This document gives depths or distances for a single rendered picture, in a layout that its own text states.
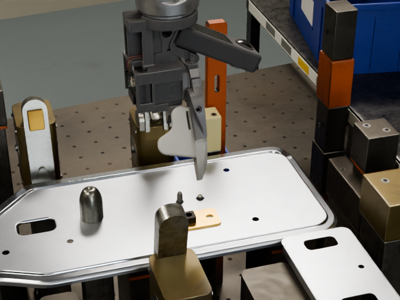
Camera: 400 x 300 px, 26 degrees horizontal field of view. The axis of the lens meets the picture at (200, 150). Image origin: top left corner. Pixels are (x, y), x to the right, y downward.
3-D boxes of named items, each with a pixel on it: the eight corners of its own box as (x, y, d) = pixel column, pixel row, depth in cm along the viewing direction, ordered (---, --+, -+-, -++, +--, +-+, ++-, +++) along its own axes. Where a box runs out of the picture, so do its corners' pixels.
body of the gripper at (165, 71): (124, 91, 110) (118, 2, 104) (190, 81, 112) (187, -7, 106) (138, 119, 104) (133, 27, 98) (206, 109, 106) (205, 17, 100)
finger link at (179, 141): (162, 187, 106) (149, 112, 106) (208, 178, 107) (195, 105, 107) (166, 185, 103) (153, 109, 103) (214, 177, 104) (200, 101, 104)
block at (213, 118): (199, 305, 149) (199, 119, 130) (194, 291, 152) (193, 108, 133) (219, 300, 150) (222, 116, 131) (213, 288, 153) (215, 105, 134)
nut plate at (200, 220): (162, 234, 116) (162, 227, 116) (155, 219, 119) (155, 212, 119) (222, 224, 118) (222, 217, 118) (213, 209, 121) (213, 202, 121)
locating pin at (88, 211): (83, 234, 119) (80, 194, 116) (79, 221, 122) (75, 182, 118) (106, 230, 120) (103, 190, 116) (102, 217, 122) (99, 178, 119)
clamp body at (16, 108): (38, 321, 146) (13, 129, 127) (30, 280, 155) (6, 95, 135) (77, 313, 148) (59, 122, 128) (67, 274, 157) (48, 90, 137)
